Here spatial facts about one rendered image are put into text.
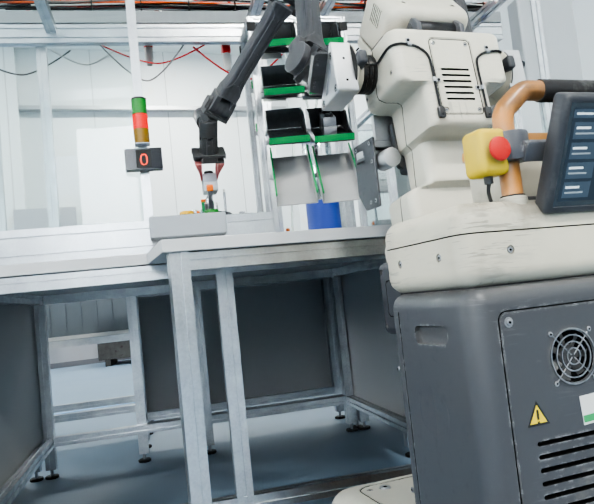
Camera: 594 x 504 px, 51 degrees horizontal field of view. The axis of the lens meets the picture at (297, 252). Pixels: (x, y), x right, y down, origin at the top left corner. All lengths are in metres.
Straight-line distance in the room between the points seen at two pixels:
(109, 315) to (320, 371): 1.28
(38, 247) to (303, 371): 2.09
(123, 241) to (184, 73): 9.63
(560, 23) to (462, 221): 2.53
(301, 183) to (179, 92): 9.25
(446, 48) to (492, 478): 0.88
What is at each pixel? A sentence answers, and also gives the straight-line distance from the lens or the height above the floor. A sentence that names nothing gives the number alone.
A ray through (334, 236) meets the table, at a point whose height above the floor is 0.84.
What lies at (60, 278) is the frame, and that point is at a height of 0.81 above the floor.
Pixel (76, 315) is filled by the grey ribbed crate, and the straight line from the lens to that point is 3.85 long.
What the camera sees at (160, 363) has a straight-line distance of 3.48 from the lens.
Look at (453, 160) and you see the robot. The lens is 1.40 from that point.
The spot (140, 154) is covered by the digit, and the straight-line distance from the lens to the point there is 2.13.
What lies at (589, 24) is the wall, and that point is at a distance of 5.58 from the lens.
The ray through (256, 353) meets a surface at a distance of 3.52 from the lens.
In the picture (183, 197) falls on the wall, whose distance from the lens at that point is 10.74.
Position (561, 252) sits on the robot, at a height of 0.73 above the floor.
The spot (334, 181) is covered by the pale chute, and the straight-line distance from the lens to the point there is 2.08.
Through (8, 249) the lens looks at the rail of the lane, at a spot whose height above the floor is 0.91.
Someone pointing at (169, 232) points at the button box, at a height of 0.91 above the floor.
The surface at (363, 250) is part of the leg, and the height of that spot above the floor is 0.80.
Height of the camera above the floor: 0.70
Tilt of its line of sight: 4 degrees up
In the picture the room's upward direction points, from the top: 6 degrees counter-clockwise
